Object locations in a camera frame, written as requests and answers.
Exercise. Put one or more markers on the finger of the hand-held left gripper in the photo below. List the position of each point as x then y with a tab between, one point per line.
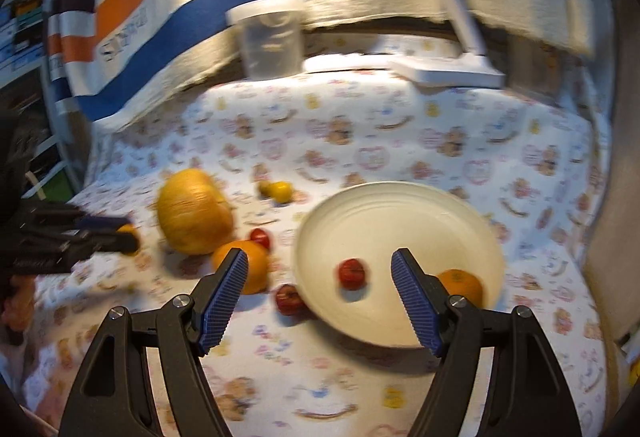
75	252
100	222

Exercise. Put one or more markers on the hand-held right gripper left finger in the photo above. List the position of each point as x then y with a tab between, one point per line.
225	302

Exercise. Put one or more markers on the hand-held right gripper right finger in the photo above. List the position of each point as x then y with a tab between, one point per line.
415	302

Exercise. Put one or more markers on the cream round plate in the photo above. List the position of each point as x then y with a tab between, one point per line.
400	227

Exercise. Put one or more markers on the person's left hand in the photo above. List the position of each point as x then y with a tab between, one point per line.
17	307

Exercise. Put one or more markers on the orange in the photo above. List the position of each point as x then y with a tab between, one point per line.
255	267
465	284

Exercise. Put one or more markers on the small red tomato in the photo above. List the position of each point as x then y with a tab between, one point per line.
260	238
289	299
352	273

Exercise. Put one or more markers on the large yellow-orange pumpkin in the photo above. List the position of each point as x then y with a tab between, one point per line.
195	212

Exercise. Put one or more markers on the small greenish yellow fruit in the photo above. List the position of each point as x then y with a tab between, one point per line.
263	187

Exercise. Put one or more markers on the background shelf with boxes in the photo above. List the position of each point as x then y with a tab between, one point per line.
25	27

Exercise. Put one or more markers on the bear printed tablecloth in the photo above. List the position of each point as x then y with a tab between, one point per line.
350	142

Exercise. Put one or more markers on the white desk lamp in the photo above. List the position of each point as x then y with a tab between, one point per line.
450	67

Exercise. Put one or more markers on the clear plastic container with lid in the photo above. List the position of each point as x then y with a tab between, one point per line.
270	42

